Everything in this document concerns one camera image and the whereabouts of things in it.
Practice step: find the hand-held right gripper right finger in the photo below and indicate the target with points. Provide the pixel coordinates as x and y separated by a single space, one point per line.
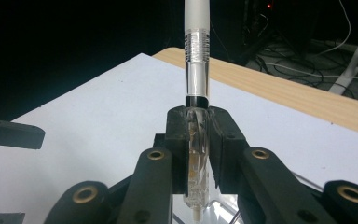
227 137

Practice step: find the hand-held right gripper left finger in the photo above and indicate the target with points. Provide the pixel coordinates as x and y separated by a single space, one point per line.
178 130

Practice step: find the white clear pen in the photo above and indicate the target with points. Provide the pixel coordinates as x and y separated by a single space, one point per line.
197 62

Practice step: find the clear plastic organizer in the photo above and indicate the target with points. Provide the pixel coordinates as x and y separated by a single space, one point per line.
222 210

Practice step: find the wooden table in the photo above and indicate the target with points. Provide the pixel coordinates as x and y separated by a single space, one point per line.
276 87

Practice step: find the black computer tower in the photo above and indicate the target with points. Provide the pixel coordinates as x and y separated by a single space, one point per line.
261 25

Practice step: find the white metal desk frame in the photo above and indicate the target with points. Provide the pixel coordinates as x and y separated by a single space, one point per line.
354 59

